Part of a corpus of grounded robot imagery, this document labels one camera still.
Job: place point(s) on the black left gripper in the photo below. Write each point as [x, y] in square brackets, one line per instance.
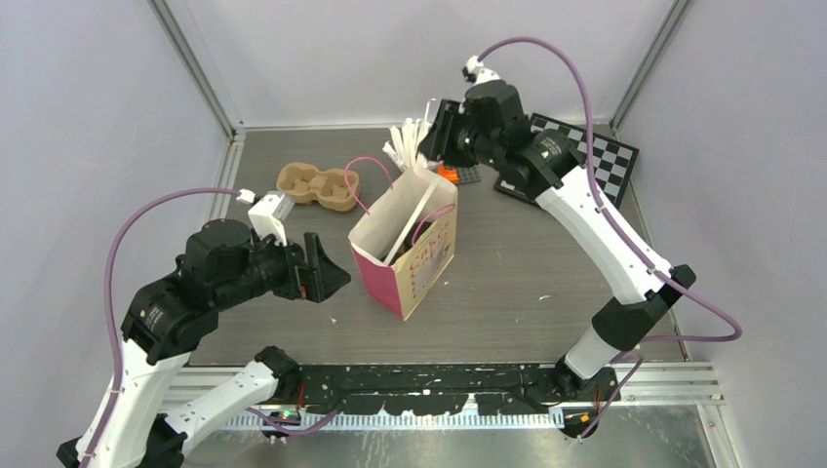
[318, 278]

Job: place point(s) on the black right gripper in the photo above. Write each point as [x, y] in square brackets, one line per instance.
[439, 143]

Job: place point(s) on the white straw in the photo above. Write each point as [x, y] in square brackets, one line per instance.
[409, 224]

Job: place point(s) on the pink paper gift bag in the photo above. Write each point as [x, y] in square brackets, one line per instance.
[427, 250]

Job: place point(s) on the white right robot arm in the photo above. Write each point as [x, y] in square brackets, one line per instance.
[644, 285]

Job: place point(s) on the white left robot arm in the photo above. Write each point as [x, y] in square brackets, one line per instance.
[161, 329]

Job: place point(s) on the orange black small device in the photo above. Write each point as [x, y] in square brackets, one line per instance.
[459, 176]

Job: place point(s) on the black white chessboard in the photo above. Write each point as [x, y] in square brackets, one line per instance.
[594, 158]

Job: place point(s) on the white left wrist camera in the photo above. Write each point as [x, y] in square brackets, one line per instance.
[268, 214]

